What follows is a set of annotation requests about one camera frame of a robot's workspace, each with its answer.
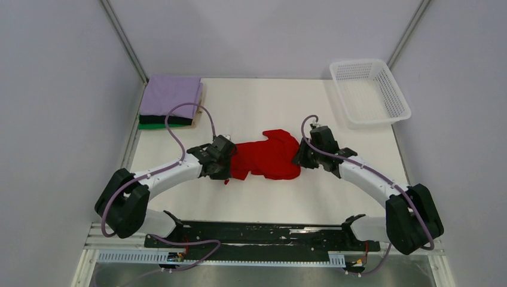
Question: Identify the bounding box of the red t shirt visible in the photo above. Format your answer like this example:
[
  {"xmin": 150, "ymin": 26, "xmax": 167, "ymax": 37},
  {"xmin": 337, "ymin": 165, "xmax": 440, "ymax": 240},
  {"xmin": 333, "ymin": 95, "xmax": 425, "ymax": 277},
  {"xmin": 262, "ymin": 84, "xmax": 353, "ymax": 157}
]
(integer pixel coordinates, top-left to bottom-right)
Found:
[{"xmin": 230, "ymin": 129, "xmax": 301, "ymax": 181}]

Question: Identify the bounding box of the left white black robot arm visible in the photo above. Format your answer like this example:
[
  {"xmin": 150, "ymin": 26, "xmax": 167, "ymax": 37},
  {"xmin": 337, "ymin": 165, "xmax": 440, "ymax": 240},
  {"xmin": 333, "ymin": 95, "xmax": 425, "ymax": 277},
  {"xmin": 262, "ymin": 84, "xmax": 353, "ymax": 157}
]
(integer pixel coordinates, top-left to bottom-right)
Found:
[{"xmin": 94, "ymin": 135, "xmax": 237, "ymax": 247}]

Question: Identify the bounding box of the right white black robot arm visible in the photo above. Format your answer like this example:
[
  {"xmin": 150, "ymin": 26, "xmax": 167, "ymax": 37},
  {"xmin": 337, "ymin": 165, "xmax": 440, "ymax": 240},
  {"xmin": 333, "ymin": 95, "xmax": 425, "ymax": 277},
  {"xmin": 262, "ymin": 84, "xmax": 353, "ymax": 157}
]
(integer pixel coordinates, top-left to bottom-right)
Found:
[{"xmin": 293, "ymin": 124, "xmax": 444, "ymax": 255}]

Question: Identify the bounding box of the wooden board under stack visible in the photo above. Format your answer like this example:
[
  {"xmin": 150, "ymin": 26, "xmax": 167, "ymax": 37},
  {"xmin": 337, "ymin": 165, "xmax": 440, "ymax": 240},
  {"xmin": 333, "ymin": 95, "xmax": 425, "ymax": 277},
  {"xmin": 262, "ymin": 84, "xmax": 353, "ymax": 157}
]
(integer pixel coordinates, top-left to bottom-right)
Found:
[{"xmin": 188, "ymin": 83, "xmax": 204, "ymax": 128}]

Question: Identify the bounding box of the white plastic basket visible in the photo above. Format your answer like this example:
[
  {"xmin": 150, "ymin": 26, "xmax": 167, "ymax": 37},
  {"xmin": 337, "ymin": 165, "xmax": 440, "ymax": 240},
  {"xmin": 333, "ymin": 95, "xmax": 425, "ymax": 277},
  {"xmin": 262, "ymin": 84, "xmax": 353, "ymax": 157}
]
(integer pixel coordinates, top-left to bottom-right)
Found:
[{"xmin": 329, "ymin": 59, "xmax": 412, "ymax": 129}]

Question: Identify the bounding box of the folded green t shirt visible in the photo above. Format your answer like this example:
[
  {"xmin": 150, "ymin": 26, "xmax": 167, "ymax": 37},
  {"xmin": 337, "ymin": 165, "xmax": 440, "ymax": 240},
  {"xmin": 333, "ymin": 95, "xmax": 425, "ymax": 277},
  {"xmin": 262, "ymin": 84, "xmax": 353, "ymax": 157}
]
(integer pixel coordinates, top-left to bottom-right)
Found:
[{"xmin": 138, "ymin": 123, "xmax": 188, "ymax": 130}]

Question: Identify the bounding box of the folded black t shirt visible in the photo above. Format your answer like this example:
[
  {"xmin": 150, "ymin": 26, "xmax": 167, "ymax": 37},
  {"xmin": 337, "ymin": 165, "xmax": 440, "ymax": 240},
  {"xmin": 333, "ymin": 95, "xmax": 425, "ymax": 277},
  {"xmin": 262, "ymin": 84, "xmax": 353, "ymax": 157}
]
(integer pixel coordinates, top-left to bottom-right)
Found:
[{"xmin": 139, "ymin": 115, "xmax": 193, "ymax": 126}]

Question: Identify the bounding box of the folded lilac t shirt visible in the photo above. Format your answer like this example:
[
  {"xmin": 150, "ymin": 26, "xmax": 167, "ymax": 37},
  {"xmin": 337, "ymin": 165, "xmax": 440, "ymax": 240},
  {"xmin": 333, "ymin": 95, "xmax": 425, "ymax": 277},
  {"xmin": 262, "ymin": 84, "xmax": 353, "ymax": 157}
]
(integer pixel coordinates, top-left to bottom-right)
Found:
[{"xmin": 139, "ymin": 74, "xmax": 203, "ymax": 116}]

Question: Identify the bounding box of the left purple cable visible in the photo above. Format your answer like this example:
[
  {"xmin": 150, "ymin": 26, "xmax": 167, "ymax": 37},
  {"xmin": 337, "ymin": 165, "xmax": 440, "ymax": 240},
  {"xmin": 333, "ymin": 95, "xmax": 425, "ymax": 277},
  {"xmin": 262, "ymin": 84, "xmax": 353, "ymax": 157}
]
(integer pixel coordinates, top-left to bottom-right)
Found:
[{"xmin": 93, "ymin": 103, "xmax": 222, "ymax": 287}]

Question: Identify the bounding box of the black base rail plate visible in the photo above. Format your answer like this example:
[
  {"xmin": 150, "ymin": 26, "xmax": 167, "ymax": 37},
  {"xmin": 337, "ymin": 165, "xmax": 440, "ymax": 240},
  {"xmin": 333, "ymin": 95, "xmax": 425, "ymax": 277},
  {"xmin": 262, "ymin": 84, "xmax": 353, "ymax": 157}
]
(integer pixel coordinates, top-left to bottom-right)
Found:
[{"xmin": 167, "ymin": 220, "xmax": 381, "ymax": 261}]

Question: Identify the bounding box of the white slotted cable duct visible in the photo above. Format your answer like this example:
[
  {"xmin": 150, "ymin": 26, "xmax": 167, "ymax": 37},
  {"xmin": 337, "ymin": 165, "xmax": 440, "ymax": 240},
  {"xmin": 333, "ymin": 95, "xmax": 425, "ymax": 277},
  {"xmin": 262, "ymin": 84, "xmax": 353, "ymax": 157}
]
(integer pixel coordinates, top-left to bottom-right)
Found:
[{"xmin": 96, "ymin": 249, "xmax": 346, "ymax": 268}]

